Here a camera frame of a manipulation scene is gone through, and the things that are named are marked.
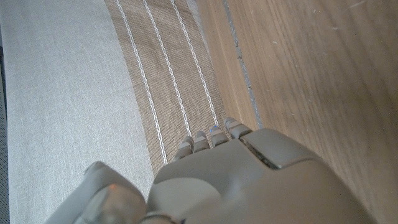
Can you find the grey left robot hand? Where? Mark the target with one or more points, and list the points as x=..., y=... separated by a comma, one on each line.
x=248, y=186

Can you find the beige striped backdrop cloth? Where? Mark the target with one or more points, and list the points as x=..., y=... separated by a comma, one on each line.
x=68, y=87

